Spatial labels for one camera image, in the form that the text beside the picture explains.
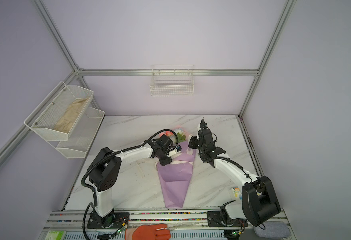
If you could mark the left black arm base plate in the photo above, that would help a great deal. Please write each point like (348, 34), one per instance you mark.
(113, 220)

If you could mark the white wire wall basket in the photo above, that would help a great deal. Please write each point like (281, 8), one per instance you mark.
(172, 80)

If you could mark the beige cloth in shelf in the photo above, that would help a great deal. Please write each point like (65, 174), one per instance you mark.
(66, 122)

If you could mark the pink purple wrapping paper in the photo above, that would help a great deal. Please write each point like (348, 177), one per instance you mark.
(174, 193)

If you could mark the orange rubber glove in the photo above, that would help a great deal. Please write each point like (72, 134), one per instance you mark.
(148, 232)

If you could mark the grey cloth pad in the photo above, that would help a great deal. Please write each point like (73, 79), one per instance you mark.
(272, 230)

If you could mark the white fake rose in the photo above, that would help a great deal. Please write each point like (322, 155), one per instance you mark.
(181, 134)

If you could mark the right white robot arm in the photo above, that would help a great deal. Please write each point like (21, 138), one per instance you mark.
(259, 201)

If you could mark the lower white mesh shelf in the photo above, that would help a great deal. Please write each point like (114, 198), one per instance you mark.
(81, 139)

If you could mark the cream ribbon roll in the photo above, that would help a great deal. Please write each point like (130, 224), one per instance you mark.
(177, 171)

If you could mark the white mesh shelf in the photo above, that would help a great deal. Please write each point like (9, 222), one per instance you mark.
(81, 139)
(43, 119)

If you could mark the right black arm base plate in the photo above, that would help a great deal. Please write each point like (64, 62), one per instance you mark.
(222, 219)

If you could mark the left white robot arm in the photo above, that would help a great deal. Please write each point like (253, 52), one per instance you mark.
(103, 172)

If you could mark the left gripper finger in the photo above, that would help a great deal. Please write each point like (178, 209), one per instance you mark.
(164, 159)
(175, 152)

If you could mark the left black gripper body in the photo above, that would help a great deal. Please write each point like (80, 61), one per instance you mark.
(164, 151)

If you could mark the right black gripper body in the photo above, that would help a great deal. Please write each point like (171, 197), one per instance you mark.
(201, 148)

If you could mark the light pink fake rose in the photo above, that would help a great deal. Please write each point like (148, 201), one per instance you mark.
(168, 134)

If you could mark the colourful tissue pack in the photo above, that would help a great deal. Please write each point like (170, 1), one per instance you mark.
(236, 194)

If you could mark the upper white mesh shelf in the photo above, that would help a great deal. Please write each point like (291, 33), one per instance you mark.
(43, 119)

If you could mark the green white packet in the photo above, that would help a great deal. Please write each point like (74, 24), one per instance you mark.
(55, 235)

